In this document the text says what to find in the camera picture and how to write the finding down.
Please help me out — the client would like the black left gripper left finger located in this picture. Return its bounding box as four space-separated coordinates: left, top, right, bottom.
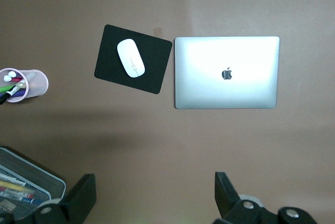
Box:
0 173 97 224

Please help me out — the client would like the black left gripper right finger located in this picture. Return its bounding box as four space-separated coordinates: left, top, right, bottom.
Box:
214 171 317 224

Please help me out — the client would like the silver laptop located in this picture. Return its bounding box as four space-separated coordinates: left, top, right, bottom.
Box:
174 35 281 110

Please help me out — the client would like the blue and red marker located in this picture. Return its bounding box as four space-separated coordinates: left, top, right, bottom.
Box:
0 187 36 205

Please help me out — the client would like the purple marker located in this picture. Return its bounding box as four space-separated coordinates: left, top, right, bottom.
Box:
12 89 29 98

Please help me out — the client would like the black marker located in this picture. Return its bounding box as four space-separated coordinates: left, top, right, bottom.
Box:
0 87 18 105

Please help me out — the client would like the silver mesh desk tray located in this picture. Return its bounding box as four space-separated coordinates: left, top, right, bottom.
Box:
0 147 66 224

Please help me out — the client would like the yellow highlighter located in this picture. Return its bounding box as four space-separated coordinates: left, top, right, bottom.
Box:
0 180 26 192

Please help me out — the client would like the pink mesh pen cup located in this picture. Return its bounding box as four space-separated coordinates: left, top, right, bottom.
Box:
0 67 50 104

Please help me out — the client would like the black mouse pad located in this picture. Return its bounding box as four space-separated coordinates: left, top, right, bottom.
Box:
93 24 173 95

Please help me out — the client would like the white computer mouse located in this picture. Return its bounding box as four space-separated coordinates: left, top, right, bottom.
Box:
116 38 146 79

